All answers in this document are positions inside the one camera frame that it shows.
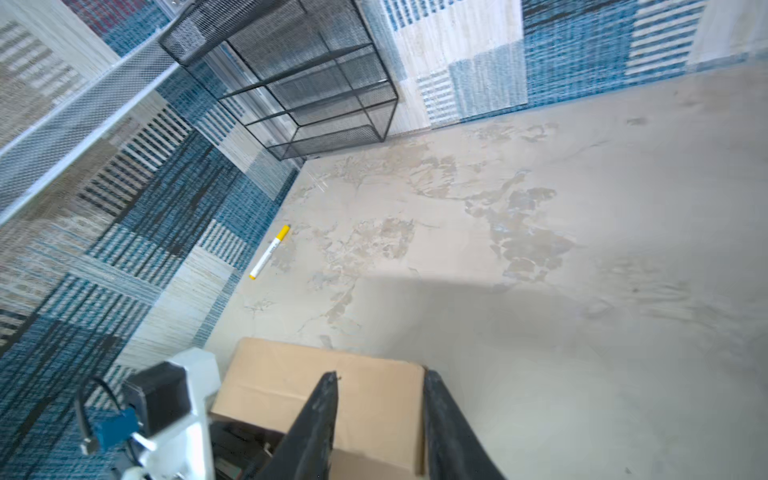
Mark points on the black wire shelf rack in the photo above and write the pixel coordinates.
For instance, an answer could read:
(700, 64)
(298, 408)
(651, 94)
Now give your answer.
(301, 77)

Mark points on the yellow-capped white marker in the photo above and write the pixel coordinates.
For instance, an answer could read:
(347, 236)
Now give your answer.
(263, 260)

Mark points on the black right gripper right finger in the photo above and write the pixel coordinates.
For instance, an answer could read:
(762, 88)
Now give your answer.
(453, 451)

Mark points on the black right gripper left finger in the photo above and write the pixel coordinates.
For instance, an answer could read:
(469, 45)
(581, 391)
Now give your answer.
(305, 450)

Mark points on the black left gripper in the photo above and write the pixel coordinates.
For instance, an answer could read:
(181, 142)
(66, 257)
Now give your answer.
(241, 450)

